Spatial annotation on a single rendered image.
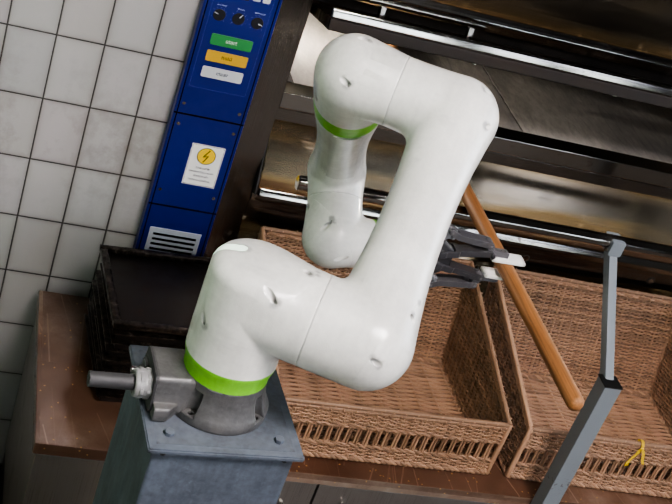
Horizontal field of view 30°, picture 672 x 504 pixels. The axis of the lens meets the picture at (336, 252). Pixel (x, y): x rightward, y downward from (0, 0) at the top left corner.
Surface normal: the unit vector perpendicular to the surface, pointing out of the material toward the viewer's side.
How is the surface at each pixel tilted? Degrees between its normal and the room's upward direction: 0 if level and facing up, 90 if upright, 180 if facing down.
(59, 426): 0
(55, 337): 0
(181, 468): 90
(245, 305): 88
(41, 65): 90
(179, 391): 81
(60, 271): 90
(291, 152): 70
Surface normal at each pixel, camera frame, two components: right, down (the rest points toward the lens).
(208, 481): 0.25, 0.57
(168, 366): 0.30, -0.81
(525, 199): 0.27, 0.25
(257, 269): 0.25, -0.69
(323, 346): -0.16, 0.27
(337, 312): 0.09, -0.33
